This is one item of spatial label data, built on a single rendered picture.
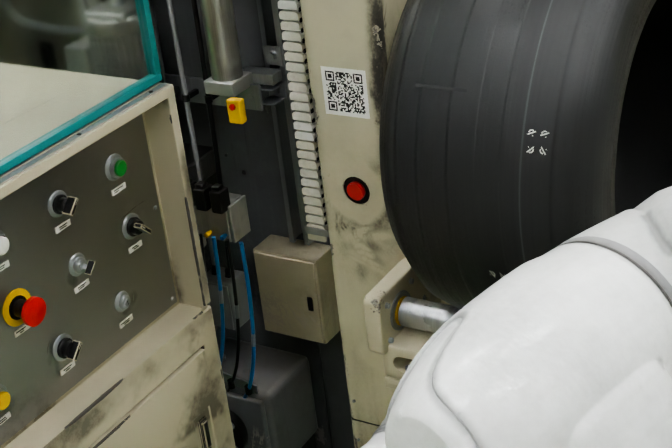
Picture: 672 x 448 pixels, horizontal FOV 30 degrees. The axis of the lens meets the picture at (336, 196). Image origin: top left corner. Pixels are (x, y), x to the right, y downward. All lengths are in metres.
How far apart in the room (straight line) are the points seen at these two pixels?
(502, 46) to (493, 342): 0.78
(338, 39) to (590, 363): 1.08
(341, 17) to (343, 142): 0.20
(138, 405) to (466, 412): 1.16
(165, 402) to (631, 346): 1.19
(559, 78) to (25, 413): 0.84
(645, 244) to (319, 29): 1.01
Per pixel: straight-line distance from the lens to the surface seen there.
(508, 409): 0.76
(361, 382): 2.09
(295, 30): 1.85
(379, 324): 1.84
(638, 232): 0.88
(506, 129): 1.51
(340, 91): 1.83
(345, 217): 1.93
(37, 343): 1.76
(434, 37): 1.57
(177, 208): 1.89
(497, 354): 0.78
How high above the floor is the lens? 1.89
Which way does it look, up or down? 26 degrees down
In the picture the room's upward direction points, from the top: 7 degrees counter-clockwise
